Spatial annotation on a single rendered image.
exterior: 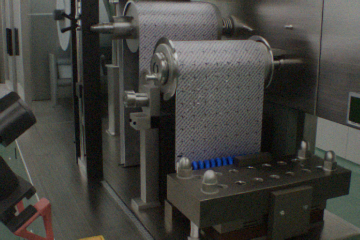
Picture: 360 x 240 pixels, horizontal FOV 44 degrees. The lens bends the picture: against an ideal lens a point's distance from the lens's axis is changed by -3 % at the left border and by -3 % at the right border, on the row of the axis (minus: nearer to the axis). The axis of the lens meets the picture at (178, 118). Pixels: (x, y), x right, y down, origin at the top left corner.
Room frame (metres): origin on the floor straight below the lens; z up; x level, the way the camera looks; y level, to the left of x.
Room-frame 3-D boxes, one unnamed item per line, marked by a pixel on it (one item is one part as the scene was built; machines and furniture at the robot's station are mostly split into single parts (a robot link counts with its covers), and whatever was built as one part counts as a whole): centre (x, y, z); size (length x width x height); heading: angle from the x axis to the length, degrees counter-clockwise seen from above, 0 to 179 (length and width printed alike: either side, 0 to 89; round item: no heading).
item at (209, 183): (0.86, -0.06, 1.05); 0.04 x 0.04 x 0.04
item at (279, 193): (0.90, -0.24, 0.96); 0.10 x 0.03 x 0.11; 115
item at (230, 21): (1.42, -0.13, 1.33); 0.07 x 0.07 x 0.07; 25
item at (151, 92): (1.08, 0.08, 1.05); 0.06 x 0.05 x 0.31; 115
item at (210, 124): (1.06, -0.10, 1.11); 0.23 x 0.01 x 0.18; 115
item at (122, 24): (1.28, 0.16, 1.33); 0.06 x 0.06 x 0.06; 25
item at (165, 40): (1.07, 0.03, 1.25); 0.15 x 0.01 x 0.15; 25
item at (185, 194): (0.97, -0.19, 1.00); 0.40 x 0.16 x 0.06; 115
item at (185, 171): (0.95, -0.01, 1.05); 0.04 x 0.04 x 0.04
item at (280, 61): (1.19, -0.23, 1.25); 0.07 x 0.04 x 0.04; 115
